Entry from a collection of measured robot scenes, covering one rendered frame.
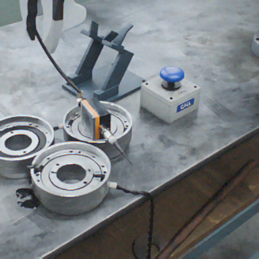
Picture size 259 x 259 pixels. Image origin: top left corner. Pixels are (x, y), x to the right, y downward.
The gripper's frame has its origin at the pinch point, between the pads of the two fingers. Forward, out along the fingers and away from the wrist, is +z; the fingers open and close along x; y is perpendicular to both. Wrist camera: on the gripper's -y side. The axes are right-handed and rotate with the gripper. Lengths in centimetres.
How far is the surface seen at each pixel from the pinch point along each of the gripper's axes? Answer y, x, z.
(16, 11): 85, 157, 59
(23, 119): 0.3, 3.3, 14.6
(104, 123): 7.3, -7.5, 11.4
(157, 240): 21.7, -10.4, 39.6
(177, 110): 22.1, -8.2, 12.8
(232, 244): 82, 5, 88
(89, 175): 1.3, -12.5, 14.9
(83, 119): 6.6, -3.6, 12.6
